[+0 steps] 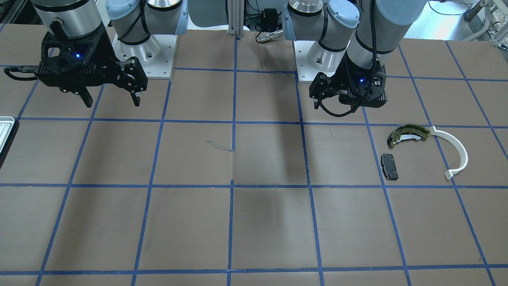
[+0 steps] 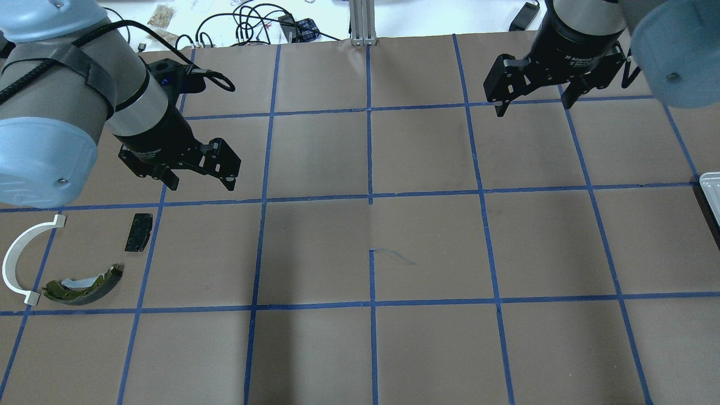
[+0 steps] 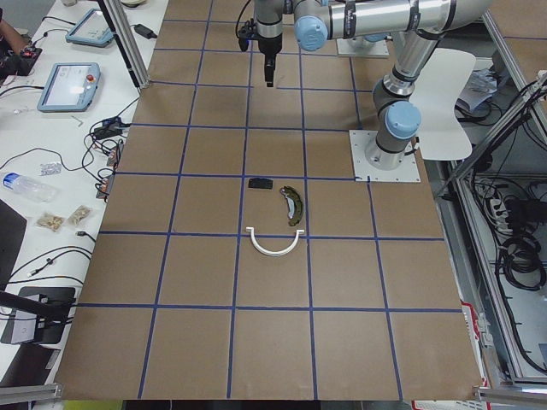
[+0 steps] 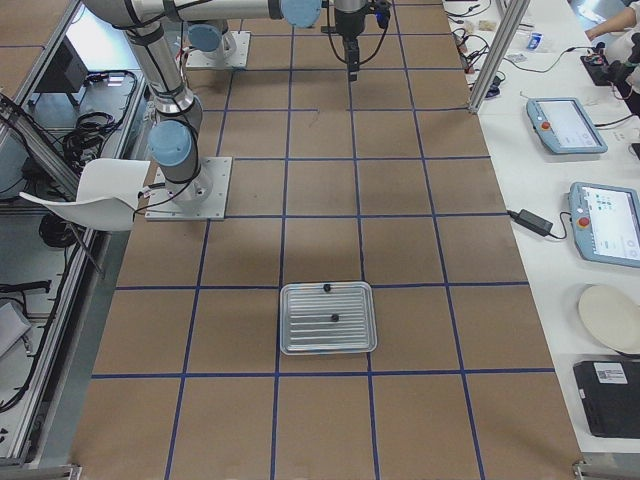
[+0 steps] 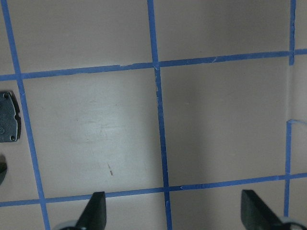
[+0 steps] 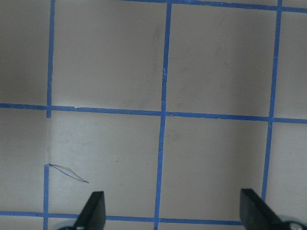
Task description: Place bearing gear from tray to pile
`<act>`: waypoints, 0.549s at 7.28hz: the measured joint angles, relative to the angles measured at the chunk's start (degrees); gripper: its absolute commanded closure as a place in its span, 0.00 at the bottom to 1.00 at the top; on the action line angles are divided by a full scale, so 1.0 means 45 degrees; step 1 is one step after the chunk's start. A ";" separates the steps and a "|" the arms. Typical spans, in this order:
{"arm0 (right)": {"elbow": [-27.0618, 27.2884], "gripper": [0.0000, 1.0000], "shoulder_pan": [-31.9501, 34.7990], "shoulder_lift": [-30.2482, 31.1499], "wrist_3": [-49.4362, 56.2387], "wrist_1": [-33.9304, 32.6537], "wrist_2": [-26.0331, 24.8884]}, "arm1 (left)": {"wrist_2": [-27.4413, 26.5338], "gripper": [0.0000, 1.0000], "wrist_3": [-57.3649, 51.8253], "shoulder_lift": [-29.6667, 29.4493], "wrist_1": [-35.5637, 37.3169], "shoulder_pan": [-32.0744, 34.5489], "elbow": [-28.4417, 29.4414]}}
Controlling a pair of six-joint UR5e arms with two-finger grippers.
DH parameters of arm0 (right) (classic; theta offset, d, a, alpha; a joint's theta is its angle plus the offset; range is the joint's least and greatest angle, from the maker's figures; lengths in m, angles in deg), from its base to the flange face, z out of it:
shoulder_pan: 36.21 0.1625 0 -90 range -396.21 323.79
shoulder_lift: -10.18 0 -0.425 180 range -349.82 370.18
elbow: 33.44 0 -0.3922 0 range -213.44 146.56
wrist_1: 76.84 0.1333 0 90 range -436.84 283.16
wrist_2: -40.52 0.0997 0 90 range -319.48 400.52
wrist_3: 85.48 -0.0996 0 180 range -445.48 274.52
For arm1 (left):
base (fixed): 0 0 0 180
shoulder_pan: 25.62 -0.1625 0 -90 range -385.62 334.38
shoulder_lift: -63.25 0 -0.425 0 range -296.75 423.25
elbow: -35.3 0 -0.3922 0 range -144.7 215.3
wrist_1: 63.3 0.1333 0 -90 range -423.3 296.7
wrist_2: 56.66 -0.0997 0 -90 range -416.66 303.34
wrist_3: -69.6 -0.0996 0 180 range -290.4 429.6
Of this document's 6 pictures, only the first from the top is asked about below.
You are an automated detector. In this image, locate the ribbed metal tray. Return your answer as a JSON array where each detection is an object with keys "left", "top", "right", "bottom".
[{"left": 0, "top": 116, "right": 17, "bottom": 154}]

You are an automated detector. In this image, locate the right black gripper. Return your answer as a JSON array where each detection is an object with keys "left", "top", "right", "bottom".
[{"left": 37, "top": 24, "right": 148, "bottom": 108}]

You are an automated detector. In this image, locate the olive brake shoe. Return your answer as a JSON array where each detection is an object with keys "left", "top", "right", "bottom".
[{"left": 387, "top": 124, "right": 430, "bottom": 148}]

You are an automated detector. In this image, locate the black brake pad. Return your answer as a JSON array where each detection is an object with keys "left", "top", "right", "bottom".
[{"left": 381, "top": 153, "right": 399, "bottom": 180}]

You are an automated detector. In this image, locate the silver metal cylinder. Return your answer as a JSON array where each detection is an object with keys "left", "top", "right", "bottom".
[{"left": 255, "top": 29, "right": 284, "bottom": 44}]

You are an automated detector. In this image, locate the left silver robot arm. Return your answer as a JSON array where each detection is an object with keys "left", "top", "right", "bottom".
[{"left": 282, "top": 0, "right": 426, "bottom": 113}]

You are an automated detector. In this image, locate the white curved plastic bracket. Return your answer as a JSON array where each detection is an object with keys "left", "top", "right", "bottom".
[{"left": 429, "top": 126, "right": 469, "bottom": 180}]

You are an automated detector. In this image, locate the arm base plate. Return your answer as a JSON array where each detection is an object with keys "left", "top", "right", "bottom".
[
  {"left": 112, "top": 35, "right": 178, "bottom": 79},
  {"left": 293, "top": 41, "right": 345, "bottom": 83}
]

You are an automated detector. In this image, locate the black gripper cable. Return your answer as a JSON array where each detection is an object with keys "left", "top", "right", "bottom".
[{"left": 319, "top": 92, "right": 368, "bottom": 118}]

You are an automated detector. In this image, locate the aluminium frame post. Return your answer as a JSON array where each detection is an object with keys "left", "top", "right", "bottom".
[{"left": 226, "top": 0, "right": 245, "bottom": 38}]

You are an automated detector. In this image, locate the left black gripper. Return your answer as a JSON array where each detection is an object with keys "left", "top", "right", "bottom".
[{"left": 310, "top": 55, "right": 388, "bottom": 108}]

